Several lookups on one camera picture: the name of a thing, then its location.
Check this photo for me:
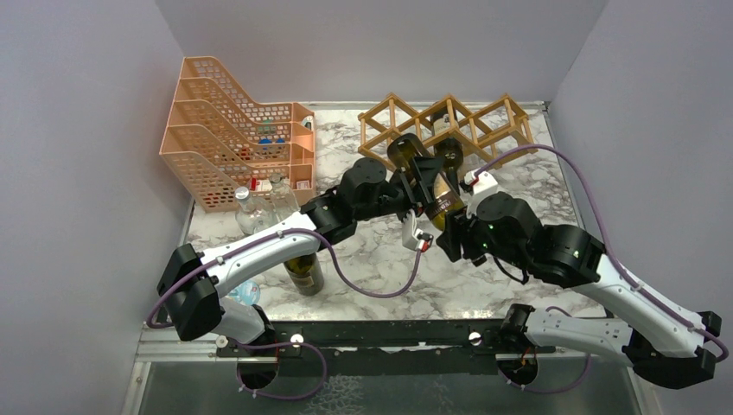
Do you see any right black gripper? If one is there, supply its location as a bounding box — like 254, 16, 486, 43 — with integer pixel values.
437, 201, 528, 270

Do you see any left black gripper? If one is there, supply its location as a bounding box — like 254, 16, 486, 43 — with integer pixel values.
354, 156, 444, 229

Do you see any green wine bottle back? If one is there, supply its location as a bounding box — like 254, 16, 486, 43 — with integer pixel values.
430, 108, 464, 193

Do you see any green wine bottle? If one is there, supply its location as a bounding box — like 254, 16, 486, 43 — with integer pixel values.
284, 253, 324, 297
387, 133, 464, 232
430, 108, 464, 193

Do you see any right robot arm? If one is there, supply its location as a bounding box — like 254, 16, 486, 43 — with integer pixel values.
437, 192, 722, 389

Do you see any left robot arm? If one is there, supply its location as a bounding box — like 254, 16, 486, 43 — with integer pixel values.
146, 156, 443, 355

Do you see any wooden wine rack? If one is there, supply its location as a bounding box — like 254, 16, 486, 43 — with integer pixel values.
358, 93, 534, 170

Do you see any round clear glass bottle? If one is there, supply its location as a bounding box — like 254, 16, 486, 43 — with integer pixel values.
269, 173, 300, 220

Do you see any green wine bottle front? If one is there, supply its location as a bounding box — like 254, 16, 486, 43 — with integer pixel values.
284, 253, 324, 297

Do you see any small clear bottle silver cap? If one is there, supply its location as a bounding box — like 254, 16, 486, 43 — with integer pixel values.
234, 187, 278, 236

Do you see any plastic water bottle blue label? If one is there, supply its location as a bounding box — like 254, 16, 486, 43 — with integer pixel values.
227, 279, 261, 306

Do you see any orange plastic file organizer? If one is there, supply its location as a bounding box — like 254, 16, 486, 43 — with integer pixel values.
159, 56, 316, 213

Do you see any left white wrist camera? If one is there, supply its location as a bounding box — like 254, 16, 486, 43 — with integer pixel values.
401, 210, 434, 253

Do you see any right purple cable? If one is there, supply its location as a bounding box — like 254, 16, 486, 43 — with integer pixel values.
473, 143, 730, 396

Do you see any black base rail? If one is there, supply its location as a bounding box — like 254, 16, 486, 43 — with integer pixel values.
215, 318, 527, 377

